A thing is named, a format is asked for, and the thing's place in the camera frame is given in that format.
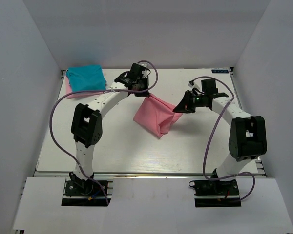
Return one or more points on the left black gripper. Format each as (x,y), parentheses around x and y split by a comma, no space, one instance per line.
(141,94)

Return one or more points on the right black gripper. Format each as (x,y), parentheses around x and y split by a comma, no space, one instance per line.
(183,107)

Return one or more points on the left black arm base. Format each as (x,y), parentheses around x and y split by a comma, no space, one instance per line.
(86,193)

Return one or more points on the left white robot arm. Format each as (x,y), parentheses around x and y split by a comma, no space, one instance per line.
(87,127)

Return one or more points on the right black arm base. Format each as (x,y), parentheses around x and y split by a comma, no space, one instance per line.
(216,193)

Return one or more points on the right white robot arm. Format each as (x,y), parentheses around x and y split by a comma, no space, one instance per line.
(247,138)

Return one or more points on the folded teal t shirt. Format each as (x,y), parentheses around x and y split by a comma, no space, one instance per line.
(86,78)

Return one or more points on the blue table label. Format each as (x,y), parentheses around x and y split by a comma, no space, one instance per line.
(219,71)

